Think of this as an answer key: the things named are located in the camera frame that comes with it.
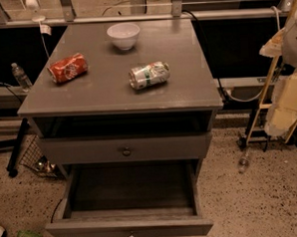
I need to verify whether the grey top drawer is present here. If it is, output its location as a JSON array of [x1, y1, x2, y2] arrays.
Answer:
[[38, 132, 211, 165]]

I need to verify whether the black power cable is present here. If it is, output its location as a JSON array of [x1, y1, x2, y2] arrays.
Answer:
[[181, 7, 230, 105]]

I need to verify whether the grey drawer cabinet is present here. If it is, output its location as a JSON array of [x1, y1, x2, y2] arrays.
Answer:
[[13, 16, 227, 185]]

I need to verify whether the clear plastic water bottle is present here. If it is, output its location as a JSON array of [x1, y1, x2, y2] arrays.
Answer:
[[11, 63, 32, 92]]

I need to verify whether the plastic bottle on floor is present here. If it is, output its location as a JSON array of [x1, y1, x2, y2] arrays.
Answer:
[[238, 150, 250, 173]]

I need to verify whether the white cable with tag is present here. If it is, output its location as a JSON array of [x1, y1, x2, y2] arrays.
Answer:
[[24, 0, 55, 61]]

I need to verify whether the grey drawer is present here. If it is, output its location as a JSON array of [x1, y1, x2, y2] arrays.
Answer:
[[38, 132, 211, 165], [46, 160, 213, 237]]

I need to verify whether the yellow wooden frame cart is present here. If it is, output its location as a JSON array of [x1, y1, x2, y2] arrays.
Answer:
[[237, 0, 297, 149]]

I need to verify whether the crushed green silver can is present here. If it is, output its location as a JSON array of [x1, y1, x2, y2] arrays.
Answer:
[[129, 61, 170, 91]]

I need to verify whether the crushed red soda can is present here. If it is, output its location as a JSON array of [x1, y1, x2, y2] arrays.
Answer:
[[47, 53, 88, 85]]

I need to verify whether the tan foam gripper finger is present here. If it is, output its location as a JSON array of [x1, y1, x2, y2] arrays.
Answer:
[[264, 70, 297, 136]]

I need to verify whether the metal guard rail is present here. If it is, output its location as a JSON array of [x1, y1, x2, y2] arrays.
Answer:
[[0, 0, 297, 28]]

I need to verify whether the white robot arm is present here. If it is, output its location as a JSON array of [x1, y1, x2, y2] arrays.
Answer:
[[259, 10, 297, 136]]

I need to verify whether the black stand leg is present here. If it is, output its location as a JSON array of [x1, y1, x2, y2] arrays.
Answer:
[[6, 118, 28, 177]]

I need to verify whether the wire mesh waste basket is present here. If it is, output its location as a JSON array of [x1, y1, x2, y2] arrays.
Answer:
[[19, 136, 61, 178]]

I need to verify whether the black cable on floor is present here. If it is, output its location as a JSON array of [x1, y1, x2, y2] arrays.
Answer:
[[48, 197, 70, 237]]

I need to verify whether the white ceramic bowl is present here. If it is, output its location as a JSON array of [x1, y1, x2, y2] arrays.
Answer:
[[107, 23, 140, 51]]

